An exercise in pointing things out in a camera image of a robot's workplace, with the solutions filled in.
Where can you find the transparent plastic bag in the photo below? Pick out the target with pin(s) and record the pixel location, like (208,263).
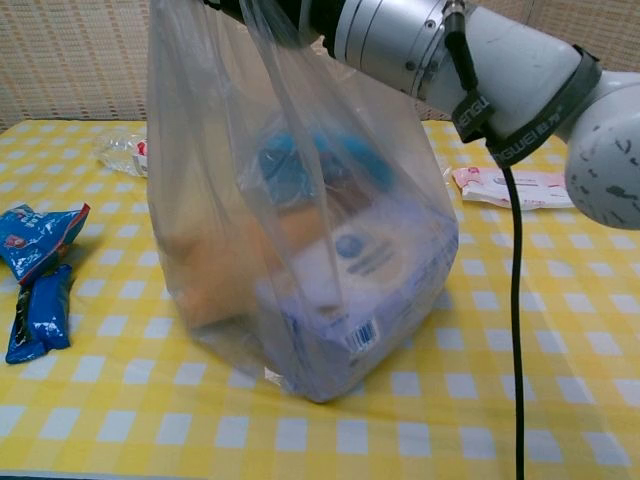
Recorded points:
(200,150)

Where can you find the woven bamboo folding screen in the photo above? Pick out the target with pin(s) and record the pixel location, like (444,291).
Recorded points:
(50,60)

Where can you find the yellow white checkered tablecloth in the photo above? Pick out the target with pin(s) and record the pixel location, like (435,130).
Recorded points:
(500,375)

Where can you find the pink white wet wipes pack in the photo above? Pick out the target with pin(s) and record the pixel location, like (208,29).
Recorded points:
(480,187)

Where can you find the pale blue pack with barcode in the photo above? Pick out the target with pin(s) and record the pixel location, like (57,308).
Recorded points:
(365,345)

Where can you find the blue snack packet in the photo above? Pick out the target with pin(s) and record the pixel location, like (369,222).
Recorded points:
(35,235)

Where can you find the crumpled clear wrapper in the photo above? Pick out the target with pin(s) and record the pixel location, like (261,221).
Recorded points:
(120,152)

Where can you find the small blue snack pack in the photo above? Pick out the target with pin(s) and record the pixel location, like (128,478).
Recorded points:
(45,310)

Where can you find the white pack with blue logo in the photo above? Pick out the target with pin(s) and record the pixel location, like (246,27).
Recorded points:
(365,250)

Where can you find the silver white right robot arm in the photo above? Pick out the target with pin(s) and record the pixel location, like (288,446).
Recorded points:
(525,50)

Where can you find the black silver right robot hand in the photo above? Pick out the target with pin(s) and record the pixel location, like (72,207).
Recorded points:
(280,20)

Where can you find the blue cardboard snack box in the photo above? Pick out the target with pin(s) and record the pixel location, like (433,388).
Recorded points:
(360,150)

